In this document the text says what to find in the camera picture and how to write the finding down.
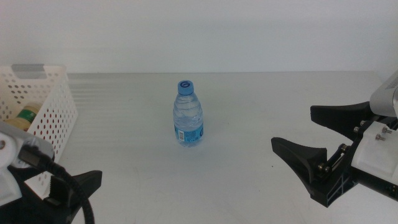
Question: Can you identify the clear water bottle blue cap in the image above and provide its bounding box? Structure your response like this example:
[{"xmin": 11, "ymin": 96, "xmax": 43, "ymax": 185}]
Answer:
[{"xmin": 172, "ymin": 80, "xmax": 205, "ymax": 148}]

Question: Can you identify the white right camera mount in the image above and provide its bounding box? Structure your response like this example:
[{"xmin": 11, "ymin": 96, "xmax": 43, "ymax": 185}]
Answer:
[{"xmin": 351, "ymin": 120, "xmax": 398, "ymax": 178}]

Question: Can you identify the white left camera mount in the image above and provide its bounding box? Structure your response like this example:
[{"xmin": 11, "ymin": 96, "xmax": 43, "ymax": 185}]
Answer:
[{"xmin": 0, "ymin": 132, "xmax": 24, "ymax": 206}]

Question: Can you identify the yellow juice bottle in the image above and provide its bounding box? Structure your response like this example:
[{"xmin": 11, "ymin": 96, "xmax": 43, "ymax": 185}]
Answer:
[{"xmin": 4, "ymin": 102, "xmax": 43, "ymax": 132}]

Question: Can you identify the thick black braided cable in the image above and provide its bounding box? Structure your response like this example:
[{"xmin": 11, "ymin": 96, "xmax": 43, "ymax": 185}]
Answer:
[{"xmin": 18, "ymin": 144, "xmax": 96, "ymax": 224}]

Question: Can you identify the white perforated plastic basket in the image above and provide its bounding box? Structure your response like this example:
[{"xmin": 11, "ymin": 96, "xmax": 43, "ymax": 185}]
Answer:
[{"xmin": 0, "ymin": 63, "xmax": 78, "ymax": 200}]

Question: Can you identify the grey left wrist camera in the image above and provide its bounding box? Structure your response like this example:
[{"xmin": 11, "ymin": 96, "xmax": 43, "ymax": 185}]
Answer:
[{"xmin": 0, "ymin": 121, "xmax": 55, "ymax": 169}]

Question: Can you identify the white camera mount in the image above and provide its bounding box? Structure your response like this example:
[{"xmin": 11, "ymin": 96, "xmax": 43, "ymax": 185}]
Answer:
[
  {"xmin": 0, "ymin": 132, "xmax": 24, "ymax": 206},
  {"xmin": 351, "ymin": 120, "xmax": 398, "ymax": 178}
]

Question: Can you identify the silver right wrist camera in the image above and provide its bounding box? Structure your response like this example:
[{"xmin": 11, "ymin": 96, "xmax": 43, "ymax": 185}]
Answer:
[{"xmin": 369, "ymin": 70, "xmax": 398, "ymax": 119}]

